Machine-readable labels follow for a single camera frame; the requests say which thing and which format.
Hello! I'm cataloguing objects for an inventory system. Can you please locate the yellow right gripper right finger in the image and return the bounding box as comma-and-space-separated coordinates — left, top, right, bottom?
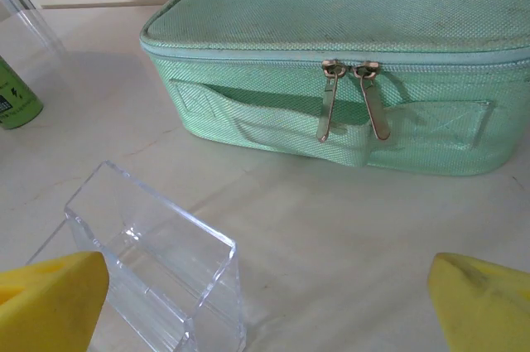
427, 251, 530, 352

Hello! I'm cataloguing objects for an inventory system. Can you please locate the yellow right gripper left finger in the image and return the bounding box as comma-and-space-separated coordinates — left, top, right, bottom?
0, 250, 111, 352

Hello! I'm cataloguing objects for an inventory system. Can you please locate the clear acrylic card stand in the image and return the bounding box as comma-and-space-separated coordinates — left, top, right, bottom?
24, 160, 248, 352

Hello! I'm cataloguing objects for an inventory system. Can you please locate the green cylindrical battery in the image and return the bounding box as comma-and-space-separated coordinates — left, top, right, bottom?
0, 55, 45, 132

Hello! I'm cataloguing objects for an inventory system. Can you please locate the gold metal zipper pull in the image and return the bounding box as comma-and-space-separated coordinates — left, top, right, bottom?
351, 60, 392, 141
316, 60, 347, 144

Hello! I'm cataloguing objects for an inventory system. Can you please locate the mint green zip pouch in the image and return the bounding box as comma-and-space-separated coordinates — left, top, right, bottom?
139, 0, 530, 175

